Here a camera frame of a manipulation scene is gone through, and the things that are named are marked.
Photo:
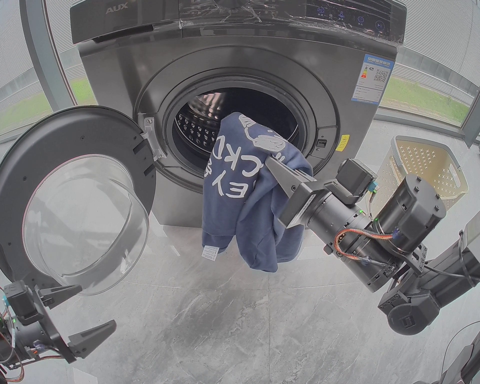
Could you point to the cream laundry basket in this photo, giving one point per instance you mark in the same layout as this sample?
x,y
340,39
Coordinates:
x,y
423,157

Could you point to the dark blue T-shirt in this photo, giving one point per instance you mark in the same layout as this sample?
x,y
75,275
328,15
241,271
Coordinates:
x,y
258,228

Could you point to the grey washing machine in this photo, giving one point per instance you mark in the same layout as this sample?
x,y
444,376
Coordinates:
x,y
123,75

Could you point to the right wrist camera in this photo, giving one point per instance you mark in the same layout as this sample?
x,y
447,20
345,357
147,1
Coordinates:
x,y
354,180

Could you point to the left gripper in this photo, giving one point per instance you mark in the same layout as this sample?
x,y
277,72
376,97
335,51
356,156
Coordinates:
x,y
35,333

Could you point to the washing machine door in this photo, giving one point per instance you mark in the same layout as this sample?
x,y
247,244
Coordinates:
x,y
45,150

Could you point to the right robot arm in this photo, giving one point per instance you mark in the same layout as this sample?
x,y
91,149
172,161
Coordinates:
x,y
412,213

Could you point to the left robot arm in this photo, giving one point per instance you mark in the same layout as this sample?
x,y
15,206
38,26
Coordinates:
x,y
9,345

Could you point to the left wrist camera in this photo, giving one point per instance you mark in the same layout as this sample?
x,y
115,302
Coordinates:
x,y
20,300

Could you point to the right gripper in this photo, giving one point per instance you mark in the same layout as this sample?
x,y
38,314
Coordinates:
x,y
333,219

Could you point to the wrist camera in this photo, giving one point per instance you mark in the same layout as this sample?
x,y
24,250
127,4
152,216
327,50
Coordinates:
x,y
354,180
20,300

